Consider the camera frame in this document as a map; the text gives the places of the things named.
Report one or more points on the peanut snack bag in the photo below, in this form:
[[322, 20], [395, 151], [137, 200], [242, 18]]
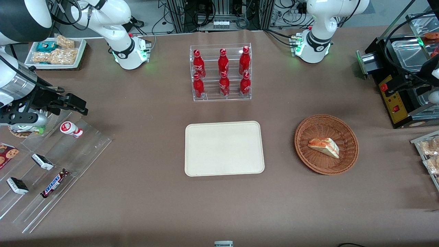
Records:
[[64, 56], [42, 57], [65, 42]]

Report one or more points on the red cookie pack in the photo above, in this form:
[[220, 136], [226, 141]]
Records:
[[7, 154]]

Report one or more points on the clear acrylic bottle rack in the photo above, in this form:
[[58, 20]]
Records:
[[221, 97]]

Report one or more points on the black machine yellow panel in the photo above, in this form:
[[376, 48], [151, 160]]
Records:
[[399, 103]]

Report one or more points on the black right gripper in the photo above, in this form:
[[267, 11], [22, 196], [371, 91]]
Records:
[[42, 96]]

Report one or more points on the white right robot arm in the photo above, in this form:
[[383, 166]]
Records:
[[116, 20]]

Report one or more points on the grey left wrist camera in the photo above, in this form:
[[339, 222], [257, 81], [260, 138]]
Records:
[[434, 97]]

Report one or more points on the red cola bottle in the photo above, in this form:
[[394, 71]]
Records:
[[223, 63], [244, 61], [224, 85], [245, 84], [198, 65], [198, 87]]

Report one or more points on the metal tray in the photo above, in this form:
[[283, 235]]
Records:
[[420, 25]]

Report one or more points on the tray of wrapped snacks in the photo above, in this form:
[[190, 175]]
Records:
[[421, 141]]

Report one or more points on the cream plastic tray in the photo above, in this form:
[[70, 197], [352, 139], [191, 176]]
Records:
[[224, 148]]

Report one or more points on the red white yogurt bottle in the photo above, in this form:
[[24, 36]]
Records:
[[70, 129]]

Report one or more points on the brown wicker basket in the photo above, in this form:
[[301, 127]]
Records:
[[324, 128]]

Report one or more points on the snickers chocolate bar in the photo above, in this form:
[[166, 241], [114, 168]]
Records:
[[55, 183]]

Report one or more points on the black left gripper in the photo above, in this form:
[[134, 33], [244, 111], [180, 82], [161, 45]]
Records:
[[412, 81]]

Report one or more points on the wrapped bread packet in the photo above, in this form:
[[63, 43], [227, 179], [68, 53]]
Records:
[[430, 147], [433, 165]]

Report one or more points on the black white snack bar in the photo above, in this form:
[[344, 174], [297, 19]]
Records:
[[42, 162], [17, 185]]

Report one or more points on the white grey device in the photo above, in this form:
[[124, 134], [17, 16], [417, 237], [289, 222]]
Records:
[[223, 244]]

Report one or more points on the white snack tray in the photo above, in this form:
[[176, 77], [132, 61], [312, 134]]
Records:
[[79, 51]]

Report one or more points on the aluminium frame rack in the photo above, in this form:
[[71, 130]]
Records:
[[192, 13]]

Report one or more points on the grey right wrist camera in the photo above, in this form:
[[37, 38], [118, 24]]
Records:
[[24, 119]]

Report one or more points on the green white snack cup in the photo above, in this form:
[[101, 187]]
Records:
[[25, 129]]

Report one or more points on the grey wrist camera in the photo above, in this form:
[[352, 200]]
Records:
[[24, 119], [434, 97]]

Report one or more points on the triangular sandwich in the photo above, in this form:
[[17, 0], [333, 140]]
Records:
[[325, 147]]

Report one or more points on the clear acrylic stepped shelf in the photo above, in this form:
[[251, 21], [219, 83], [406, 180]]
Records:
[[68, 154]]

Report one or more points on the blue snack packet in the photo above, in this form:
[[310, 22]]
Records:
[[46, 46]]

